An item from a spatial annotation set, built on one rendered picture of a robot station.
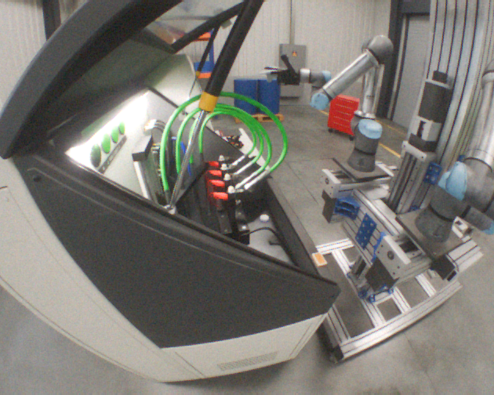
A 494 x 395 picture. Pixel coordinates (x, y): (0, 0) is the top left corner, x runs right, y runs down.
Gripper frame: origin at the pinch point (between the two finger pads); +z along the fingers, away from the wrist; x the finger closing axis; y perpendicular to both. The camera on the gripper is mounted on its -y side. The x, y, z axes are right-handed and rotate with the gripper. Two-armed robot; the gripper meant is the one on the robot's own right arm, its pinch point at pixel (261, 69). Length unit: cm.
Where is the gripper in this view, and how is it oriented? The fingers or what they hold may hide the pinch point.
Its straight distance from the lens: 118.2
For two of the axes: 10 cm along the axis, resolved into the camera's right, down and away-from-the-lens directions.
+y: 0.4, 7.2, 6.9
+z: -9.7, -1.3, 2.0
